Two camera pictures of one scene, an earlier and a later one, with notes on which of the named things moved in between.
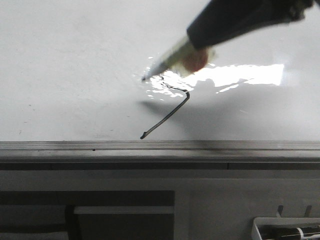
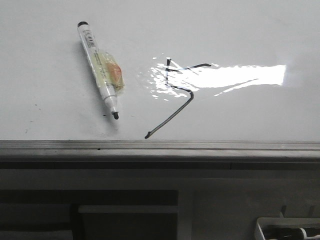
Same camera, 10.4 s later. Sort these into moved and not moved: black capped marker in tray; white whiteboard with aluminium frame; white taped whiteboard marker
Moved: white taped whiteboard marker
Not moved: black capped marker in tray; white whiteboard with aluminium frame
